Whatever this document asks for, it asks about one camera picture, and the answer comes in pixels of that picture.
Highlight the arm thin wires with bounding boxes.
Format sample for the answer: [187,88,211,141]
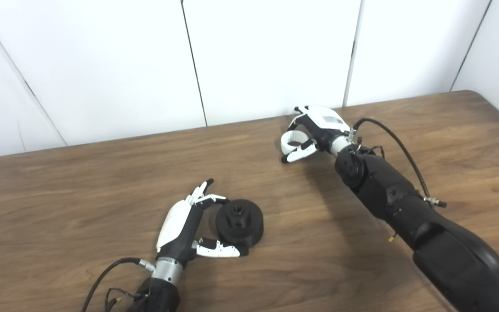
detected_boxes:
[353,138,385,159]
[104,287,146,310]

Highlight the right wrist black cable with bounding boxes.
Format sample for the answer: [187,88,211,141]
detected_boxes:
[351,118,448,208]

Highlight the right arm thin wires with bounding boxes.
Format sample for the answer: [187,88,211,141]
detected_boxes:
[353,138,385,159]

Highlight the left arm thin wires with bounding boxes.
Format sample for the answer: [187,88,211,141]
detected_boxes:
[104,287,146,310]

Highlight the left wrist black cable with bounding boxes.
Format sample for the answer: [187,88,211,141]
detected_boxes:
[81,257,156,312]

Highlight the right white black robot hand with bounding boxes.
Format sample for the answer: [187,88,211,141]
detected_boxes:
[281,105,352,164]

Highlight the round black plastic part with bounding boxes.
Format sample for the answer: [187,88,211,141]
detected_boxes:
[215,199,264,248]

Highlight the white toothed plastic ring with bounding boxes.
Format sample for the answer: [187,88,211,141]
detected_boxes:
[280,130,315,154]

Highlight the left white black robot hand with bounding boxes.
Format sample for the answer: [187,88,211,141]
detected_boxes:
[156,178,250,266]

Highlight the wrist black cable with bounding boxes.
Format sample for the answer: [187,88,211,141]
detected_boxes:
[351,118,448,208]
[81,257,156,312]

